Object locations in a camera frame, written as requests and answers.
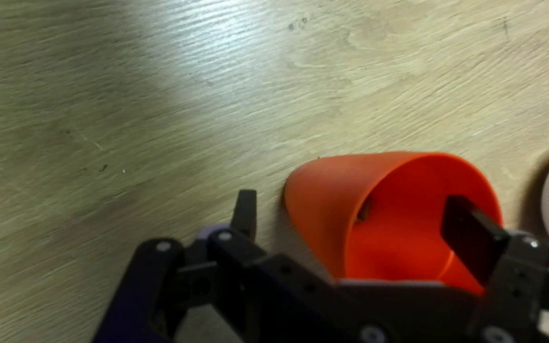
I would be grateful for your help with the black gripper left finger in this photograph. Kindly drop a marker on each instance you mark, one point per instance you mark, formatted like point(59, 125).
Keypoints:
point(236, 241)

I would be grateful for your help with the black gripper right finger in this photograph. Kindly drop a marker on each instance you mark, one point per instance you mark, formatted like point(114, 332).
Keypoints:
point(505, 264)

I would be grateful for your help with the red plastic cup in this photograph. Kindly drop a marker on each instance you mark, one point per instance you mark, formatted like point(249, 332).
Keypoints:
point(377, 216)

